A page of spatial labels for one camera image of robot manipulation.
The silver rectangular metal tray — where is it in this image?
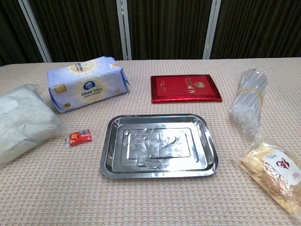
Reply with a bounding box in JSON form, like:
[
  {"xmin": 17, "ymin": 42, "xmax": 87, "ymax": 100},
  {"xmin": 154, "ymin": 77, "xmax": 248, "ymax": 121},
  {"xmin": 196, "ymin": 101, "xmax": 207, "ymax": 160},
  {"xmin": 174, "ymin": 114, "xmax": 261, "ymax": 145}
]
[{"xmin": 100, "ymin": 113, "xmax": 221, "ymax": 179}]

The red certificate folder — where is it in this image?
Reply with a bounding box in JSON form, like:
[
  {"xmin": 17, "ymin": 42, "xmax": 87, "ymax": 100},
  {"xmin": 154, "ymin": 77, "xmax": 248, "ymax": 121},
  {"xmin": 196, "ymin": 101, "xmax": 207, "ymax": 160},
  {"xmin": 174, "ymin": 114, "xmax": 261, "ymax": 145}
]
[{"xmin": 150, "ymin": 74, "xmax": 223, "ymax": 104}]

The blue tissue pack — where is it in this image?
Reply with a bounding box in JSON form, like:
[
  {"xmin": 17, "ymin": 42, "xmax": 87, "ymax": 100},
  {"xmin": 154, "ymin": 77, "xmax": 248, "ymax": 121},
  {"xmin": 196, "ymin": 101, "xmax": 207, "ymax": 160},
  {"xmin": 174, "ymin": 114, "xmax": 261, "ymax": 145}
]
[{"xmin": 46, "ymin": 55, "xmax": 131, "ymax": 113}]

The small red snack packet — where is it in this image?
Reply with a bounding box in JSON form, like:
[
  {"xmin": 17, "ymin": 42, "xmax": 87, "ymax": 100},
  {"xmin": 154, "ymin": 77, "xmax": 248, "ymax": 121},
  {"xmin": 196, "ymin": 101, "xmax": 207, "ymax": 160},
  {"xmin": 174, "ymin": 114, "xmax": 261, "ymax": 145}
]
[{"xmin": 64, "ymin": 128, "xmax": 95, "ymax": 148}]

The beige woven tablecloth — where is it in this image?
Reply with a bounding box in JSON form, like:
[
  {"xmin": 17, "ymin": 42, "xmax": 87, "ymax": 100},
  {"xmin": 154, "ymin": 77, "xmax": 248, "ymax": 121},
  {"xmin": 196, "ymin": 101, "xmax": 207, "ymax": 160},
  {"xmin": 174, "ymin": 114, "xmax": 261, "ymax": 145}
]
[{"xmin": 0, "ymin": 57, "xmax": 301, "ymax": 226}]

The dark partition panel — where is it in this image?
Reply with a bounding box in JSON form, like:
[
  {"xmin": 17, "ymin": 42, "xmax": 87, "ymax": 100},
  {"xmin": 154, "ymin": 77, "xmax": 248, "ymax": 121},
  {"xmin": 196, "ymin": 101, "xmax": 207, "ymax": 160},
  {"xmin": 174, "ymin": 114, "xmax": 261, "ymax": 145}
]
[
  {"xmin": 28, "ymin": 0, "xmax": 125, "ymax": 63},
  {"xmin": 0, "ymin": 0, "xmax": 46, "ymax": 67},
  {"xmin": 126, "ymin": 0, "xmax": 214, "ymax": 61},
  {"xmin": 210, "ymin": 0, "xmax": 301, "ymax": 60}
]

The clear bag of straws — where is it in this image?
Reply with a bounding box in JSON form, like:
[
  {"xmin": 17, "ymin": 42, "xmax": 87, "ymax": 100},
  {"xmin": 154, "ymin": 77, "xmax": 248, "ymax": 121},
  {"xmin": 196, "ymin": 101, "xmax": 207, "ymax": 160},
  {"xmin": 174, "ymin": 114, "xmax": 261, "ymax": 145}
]
[{"xmin": 230, "ymin": 68, "xmax": 269, "ymax": 139}]

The yellow rubber band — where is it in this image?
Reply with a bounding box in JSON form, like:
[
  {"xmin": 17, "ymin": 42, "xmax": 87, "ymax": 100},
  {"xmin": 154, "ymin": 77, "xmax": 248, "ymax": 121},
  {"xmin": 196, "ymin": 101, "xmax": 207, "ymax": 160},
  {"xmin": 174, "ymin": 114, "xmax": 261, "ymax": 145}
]
[{"xmin": 237, "ymin": 88, "xmax": 264, "ymax": 97}]

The white cloth in plastic bag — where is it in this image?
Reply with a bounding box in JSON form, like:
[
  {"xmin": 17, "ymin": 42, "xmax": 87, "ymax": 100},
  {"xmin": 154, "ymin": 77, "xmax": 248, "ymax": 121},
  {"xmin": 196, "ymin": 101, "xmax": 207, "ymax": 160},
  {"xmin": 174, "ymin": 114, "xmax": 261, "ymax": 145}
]
[{"xmin": 0, "ymin": 83, "xmax": 68, "ymax": 169}]

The grey metal partition post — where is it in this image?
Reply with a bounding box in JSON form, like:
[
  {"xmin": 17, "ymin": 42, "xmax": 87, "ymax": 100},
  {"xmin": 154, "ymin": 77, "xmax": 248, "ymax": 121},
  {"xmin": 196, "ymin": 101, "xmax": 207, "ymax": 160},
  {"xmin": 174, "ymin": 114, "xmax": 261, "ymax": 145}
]
[
  {"xmin": 202, "ymin": 0, "xmax": 222, "ymax": 60},
  {"xmin": 18, "ymin": 0, "xmax": 53, "ymax": 63},
  {"xmin": 116, "ymin": 0, "xmax": 132, "ymax": 61}
]

